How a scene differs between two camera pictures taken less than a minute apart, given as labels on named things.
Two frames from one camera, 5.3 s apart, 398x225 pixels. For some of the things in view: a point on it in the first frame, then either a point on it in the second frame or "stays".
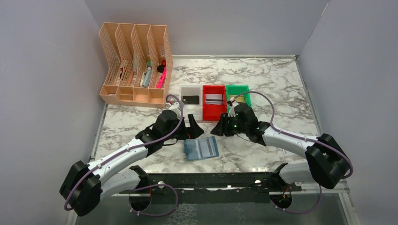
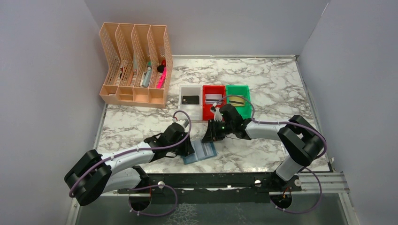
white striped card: x=213 y=99 stays
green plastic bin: x=238 y=90 stays
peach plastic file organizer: x=140 y=64 stays
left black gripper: x=189 y=129 → x=187 y=146
